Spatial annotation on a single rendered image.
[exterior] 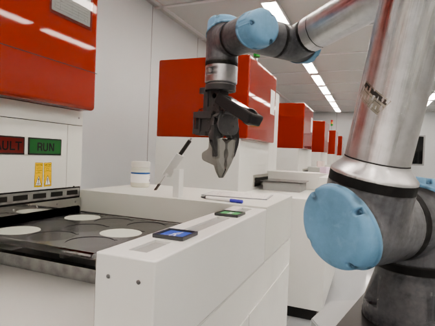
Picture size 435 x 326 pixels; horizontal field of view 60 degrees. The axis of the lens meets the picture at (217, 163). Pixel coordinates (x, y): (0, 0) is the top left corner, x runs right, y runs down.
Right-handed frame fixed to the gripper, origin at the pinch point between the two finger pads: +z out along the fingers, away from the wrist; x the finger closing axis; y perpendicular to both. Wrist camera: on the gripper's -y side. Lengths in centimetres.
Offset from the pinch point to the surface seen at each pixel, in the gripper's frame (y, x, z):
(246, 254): -6.3, -2.0, 17.9
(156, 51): 294, -210, -119
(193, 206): 19.3, -9.8, 11.0
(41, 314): 6.1, 37.6, 23.7
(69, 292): 12.3, 29.7, 23.8
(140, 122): 284, -184, -34
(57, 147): 54, 14, -4
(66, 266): 20.1, 26.7, 21.3
